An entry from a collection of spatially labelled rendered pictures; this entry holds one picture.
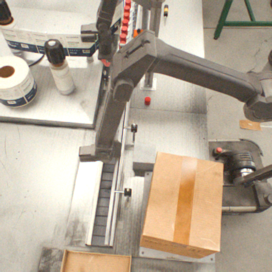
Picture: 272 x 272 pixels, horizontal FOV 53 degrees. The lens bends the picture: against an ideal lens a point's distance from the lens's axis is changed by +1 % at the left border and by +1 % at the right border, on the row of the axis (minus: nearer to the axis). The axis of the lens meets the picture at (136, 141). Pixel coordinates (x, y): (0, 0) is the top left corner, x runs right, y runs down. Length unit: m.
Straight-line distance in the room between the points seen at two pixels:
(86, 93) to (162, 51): 0.88
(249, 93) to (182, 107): 0.76
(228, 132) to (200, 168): 1.50
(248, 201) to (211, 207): 1.06
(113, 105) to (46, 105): 0.75
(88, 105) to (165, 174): 0.62
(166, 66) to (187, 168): 0.46
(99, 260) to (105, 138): 0.52
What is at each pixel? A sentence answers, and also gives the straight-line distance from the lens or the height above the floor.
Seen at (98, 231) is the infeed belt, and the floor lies 0.88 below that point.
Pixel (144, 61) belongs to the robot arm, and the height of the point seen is 1.58.
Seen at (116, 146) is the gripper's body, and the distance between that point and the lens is 1.10.
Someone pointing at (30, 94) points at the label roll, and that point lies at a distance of 1.45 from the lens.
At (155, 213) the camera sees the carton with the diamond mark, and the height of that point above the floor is 1.12.
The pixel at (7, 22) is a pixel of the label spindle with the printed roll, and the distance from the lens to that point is 1.61.
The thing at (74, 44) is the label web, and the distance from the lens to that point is 1.51.
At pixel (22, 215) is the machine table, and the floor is 0.83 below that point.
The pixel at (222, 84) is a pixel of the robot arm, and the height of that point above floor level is 1.50.
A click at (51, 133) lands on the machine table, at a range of 1.40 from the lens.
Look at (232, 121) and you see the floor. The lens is 2.55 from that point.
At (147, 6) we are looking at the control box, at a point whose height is 1.31.
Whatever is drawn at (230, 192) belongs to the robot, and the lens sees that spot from 1.97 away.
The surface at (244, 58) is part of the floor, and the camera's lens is 3.08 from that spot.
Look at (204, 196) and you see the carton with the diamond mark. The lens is 0.95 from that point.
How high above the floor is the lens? 2.00
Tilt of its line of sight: 62 degrees down
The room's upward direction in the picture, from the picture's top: 3 degrees clockwise
